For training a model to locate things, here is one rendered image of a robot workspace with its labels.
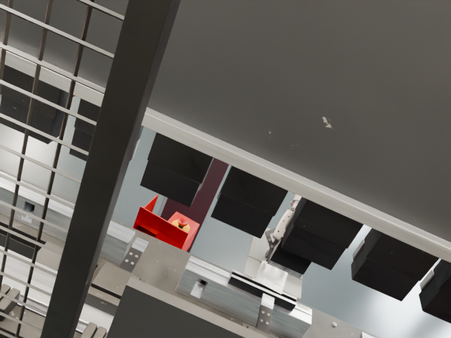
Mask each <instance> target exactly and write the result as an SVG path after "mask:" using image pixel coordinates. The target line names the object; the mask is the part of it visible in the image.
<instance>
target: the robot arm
mask: <svg viewBox="0 0 451 338"><path fill-rule="evenodd" d="M289 192H290V191H289ZM290 193H292V194H294V195H295V198H294V199H293V201H291V202H290V205H291V209H290V210H287V211H286V212H285V214H284V215H283V217H282V218H281V220H280V221H279V224H278V225H277V227H275V228H274V229H271V230H268V231H265V232H264V234H265V235H266V238H267V241H268V244H269V250H268V252H267V254H266V256H265V258H267V259H266V262H267V261H269V259H270V255H271V254H272V252H273V251H274V247H275V246H276V245H277V243H278V242H279V240H280V238H281V237H283V234H284V232H285V225H286V223H287V221H288V220H289V217H290V216H291V214H292V212H293V211H294V209H295V207H296V206H297V204H298V202H299V201H300V199H301V196H299V195H298V194H295V193H293V192H290ZM271 233H273V235H272V237H273V239H274V241H273V242H272V239H271V237H270V234H271Z"/></svg>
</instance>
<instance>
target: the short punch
mask: <svg viewBox="0 0 451 338"><path fill-rule="evenodd" d="M282 242H283V237H281V238H280V240H279V242H278V243H277V246H276V247H275V249H274V251H273V252H272V254H271V255H270V259H269V261H268V262H267V264H269V265H271V266H274V267H276V268H278V269H280V270H282V271H284V272H287V273H289V274H292V275H294V276H296V277H298V278H300V277H301V276H302V275H304V273H305V272H306V270H307V269H308V267H309V265H310V264H311V262H310V261H309V260H306V259H304V258H302V257H300V256H297V255H295V254H293V253H291V252H289V251H286V250H284V249H282V248H281V246H282Z"/></svg>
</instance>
